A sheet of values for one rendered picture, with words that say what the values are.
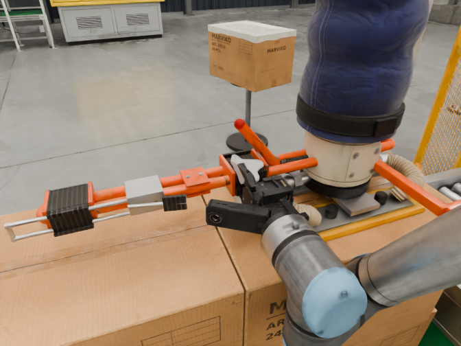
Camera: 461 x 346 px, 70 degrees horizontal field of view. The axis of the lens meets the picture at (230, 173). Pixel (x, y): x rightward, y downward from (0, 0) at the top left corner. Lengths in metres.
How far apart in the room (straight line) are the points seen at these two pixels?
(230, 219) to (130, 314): 0.24
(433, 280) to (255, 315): 0.35
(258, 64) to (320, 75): 1.86
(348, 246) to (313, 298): 0.32
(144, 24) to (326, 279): 7.71
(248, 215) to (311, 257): 0.14
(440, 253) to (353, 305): 0.13
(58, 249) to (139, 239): 0.17
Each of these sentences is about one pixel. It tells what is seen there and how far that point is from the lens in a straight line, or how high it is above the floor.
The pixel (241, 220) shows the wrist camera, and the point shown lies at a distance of 0.59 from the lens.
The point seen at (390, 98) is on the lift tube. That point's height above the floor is 1.24.
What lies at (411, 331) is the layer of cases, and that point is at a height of 0.47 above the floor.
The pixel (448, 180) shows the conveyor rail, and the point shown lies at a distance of 1.89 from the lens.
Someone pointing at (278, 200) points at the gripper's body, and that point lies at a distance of 0.62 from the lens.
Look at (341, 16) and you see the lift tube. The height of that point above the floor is 1.38.
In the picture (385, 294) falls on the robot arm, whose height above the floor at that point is 1.03.
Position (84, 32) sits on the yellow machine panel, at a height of 0.23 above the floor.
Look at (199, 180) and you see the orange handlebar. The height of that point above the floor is 1.09.
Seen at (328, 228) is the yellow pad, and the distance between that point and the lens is 0.76.
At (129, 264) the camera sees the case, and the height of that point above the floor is 0.94.
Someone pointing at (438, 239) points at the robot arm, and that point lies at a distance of 0.49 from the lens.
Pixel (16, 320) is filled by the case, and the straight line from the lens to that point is 0.72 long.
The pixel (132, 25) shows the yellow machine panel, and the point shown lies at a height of 0.29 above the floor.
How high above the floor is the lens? 1.46
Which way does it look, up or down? 33 degrees down
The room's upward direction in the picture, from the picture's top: straight up
